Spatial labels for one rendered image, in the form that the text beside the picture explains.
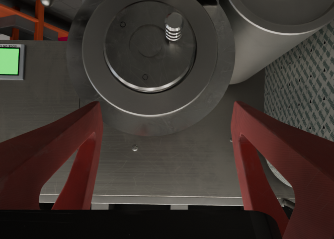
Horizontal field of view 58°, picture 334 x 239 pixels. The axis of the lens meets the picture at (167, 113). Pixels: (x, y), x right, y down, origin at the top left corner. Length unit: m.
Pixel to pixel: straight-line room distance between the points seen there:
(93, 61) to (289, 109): 0.27
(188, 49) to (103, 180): 0.40
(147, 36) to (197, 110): 0.07
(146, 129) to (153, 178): 0.34
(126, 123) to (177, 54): 0.07
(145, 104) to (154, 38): 0.05
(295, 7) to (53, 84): 0.47
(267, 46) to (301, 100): 0.10
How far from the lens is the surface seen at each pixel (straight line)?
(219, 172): 0.60
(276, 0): 0.30
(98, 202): 0.61
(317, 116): 0.36
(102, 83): 0.26
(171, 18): 0.23
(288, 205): 0.61
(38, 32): 3.32
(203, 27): 0.27
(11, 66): 0.66
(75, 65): 0.28
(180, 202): 0.60
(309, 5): 0.31
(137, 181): 0.59
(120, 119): 0.26
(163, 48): 0.25
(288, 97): 0.43
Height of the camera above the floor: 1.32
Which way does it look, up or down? 4 degrees down
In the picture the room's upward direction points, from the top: 179 degrees counter-clockwise
